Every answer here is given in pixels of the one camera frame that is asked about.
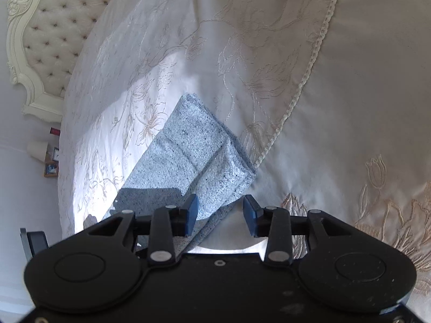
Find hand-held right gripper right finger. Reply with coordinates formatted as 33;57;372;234
243;194;352;266

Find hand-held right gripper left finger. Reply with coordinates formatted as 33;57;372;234
88;193;200;264

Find grey-blue pants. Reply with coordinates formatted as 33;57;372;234
109;93;257;252

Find cream table lamp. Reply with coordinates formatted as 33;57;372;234
27;141;48;159

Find cream embroidered bedspread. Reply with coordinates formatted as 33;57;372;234
58;0;431;323

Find cream tufted headboard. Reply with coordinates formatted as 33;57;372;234
6;0;130;123

